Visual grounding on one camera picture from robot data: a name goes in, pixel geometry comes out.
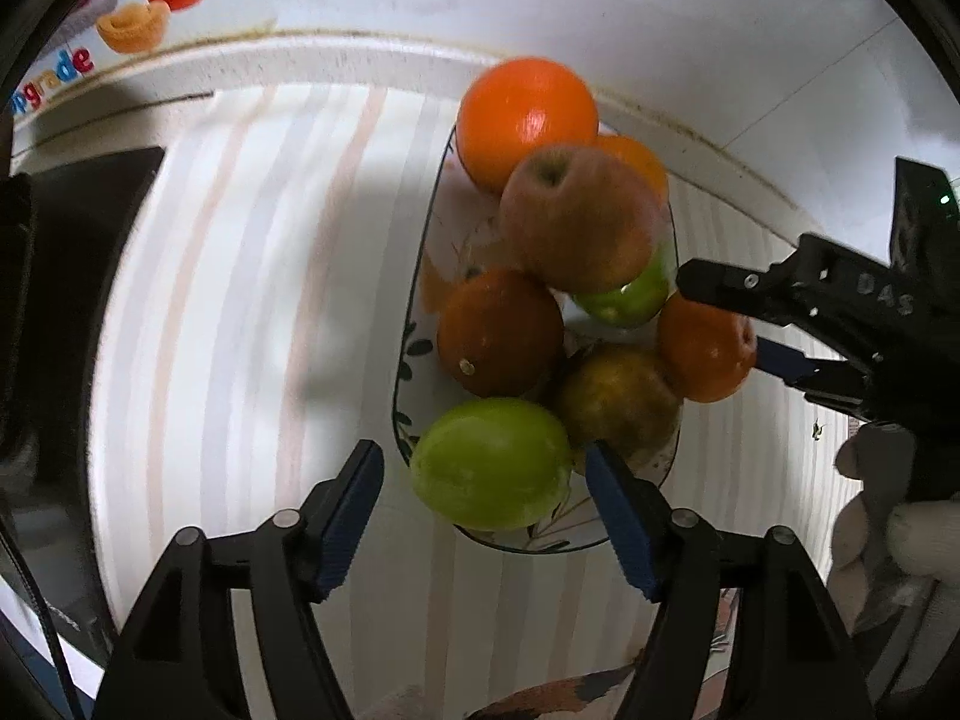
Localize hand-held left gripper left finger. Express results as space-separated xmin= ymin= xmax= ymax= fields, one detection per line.
xmin=90 ymin=439 xmax=386 ymax=720

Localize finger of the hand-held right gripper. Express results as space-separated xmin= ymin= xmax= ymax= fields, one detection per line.
xmin=675 ymin=258 xmax=807 ymax=325
xmin=752 ymin=336 xmax=877 ymax=418

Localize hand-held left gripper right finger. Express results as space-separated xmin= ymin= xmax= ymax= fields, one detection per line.
xmin=585 ymin=441 xmax=875 ymax=720

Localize medium orange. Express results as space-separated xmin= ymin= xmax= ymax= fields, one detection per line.
xmin=657 ymin=291 xmax=758 ymax=404

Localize green apple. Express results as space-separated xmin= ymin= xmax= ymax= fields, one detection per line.
xmin=571 ymin=240 xmax=674 ymax=329
xmin=409 ymin=398 xmax=574 ymax=532

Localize red apple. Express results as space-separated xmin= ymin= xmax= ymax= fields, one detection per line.
xmin=499 ymin=145 xmax=665 ymax=293
xmin=553 ymin=345 xmax=683 ymax=470

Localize small orange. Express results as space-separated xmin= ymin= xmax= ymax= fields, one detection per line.
xmin=596 ymin=135 xmax=669 ymax=200

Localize dark reddish orange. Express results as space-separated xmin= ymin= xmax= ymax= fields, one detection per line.
xmin=437 ymin=268 xmax=566 ymax=398

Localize large bright orange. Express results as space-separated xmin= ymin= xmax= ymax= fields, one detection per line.
xmin=457 ymin=57 xmax=600 ymax=194

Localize oval floral ceramic plate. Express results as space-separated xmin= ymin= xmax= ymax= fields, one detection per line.
xmin=391 ymin=120 xmax=682 ymax=554

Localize person's right hand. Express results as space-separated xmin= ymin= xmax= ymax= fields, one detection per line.
xmin=827 ymin=427 xmax=960 ymax=640

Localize cat-shaped mat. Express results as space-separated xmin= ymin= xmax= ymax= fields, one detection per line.
xmin=469 ymin=589 xmax=740 ymax=720

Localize striped pink tablecloth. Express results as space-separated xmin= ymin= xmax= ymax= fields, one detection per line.
xmin=86 ymin=82 xmax=863 ymax=720

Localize black gas stove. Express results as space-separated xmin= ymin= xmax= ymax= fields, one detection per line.
xmin=0 ymin=145 xmax=167 ymax=631

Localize black cable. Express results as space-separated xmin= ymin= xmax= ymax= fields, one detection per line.
xmin=0 ymin=517 xmax=83 ymax=720

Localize colourful wall stickers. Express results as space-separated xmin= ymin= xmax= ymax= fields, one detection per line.
xmin=11 ymin=0 xmax=214 ymax=115

